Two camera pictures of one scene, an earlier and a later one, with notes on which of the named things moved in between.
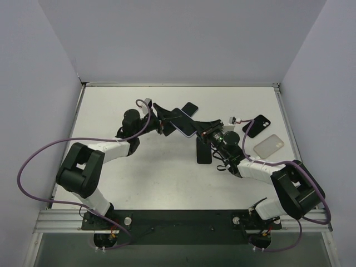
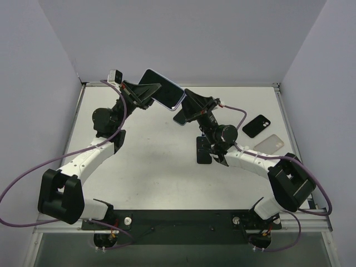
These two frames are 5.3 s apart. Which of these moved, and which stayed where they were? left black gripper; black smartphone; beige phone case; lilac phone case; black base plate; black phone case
Moved: left black gripper; lilac phone case
Stayed: black base plate; beige phone case; black smartphone; black phone case
